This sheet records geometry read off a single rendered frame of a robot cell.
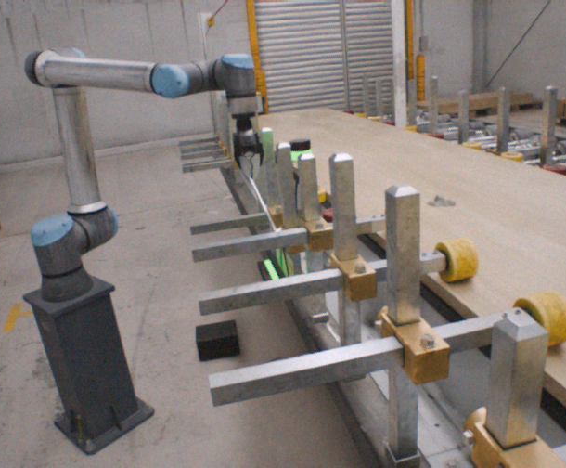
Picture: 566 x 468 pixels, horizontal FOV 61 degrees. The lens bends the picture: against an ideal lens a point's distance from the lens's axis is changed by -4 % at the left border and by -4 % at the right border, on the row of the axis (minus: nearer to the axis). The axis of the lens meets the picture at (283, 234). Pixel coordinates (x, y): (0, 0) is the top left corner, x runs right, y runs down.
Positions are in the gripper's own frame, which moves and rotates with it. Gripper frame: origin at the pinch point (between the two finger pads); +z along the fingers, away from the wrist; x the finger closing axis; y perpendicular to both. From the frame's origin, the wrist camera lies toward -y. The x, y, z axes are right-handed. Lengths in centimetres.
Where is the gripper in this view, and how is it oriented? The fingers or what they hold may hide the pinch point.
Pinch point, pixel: (251, 179)
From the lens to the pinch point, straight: 152.7
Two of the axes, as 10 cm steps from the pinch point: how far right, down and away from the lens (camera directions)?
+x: -9.7, 1.6, -1.7
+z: 0.9, 9.3, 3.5
